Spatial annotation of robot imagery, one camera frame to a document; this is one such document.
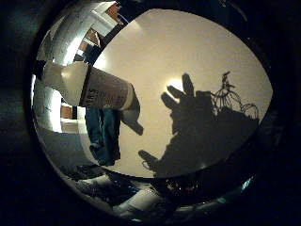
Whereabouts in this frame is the white spray bottle with label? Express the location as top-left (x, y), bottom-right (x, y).
top-left (40, 60), bottom-right (137, 111)

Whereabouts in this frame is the dark blue cloth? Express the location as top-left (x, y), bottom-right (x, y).
top-left (85, 106), bottom-right (122, 168)

